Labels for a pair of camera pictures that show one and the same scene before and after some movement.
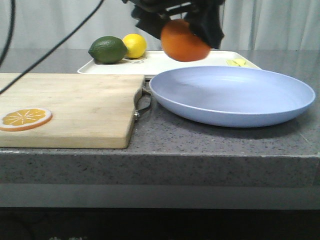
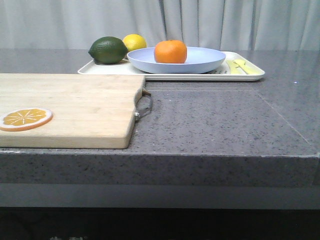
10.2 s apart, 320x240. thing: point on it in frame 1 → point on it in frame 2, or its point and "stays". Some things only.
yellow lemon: (136, 44) stays
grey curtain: (249, 25) stays
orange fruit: (179, 42) → (170, 51)
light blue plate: (230, 96) → (198, 60)
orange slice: (24, 119) stays
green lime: (108, 49) stays
